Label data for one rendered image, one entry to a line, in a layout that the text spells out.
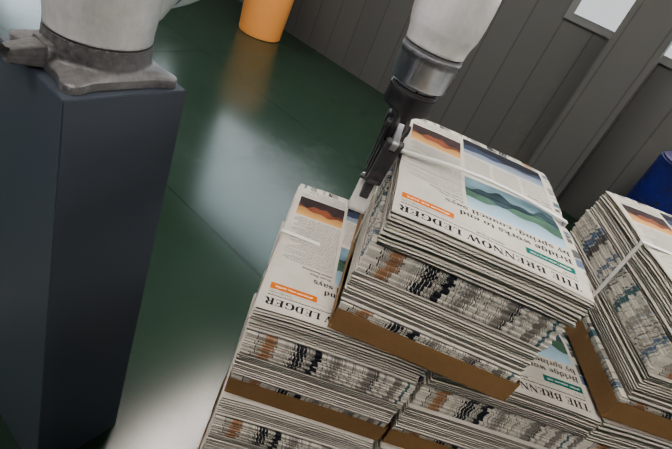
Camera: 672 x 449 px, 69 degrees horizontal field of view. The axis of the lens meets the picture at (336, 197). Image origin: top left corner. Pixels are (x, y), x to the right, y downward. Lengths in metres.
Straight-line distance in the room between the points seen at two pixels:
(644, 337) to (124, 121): 0.86
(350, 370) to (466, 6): 0.56
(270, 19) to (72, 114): 3.82
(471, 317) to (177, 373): 1.13
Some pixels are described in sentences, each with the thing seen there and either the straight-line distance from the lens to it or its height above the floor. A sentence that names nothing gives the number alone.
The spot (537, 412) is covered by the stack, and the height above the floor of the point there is 0.80.
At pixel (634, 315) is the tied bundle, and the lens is 0.94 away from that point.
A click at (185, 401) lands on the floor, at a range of 1.62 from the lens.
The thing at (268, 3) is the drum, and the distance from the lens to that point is 4.48.
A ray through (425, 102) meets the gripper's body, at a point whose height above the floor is 1.15.
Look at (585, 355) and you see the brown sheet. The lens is 1.00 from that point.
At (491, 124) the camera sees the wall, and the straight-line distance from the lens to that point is 4.04.
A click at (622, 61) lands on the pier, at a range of 3.64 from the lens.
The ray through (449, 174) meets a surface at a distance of 0.79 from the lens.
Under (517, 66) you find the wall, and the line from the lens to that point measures 3.96.
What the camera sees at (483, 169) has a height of 1.06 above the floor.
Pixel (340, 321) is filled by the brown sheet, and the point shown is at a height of 0.86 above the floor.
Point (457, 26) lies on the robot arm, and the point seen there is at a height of 1.26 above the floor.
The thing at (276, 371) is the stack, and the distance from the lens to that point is 0.86.
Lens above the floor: 1.36
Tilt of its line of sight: 31 degrees down
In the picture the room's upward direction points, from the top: 24 degrees clockwise
